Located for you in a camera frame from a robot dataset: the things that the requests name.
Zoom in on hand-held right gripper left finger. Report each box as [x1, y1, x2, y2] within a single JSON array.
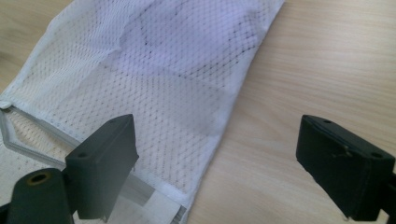
[[64, 113, 140, 224]]

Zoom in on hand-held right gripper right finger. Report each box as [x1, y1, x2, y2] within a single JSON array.
[[295, 114, 396, 222]]

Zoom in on white mesh laundry bag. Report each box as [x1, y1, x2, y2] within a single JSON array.
[[0, 0, 286, 224]]

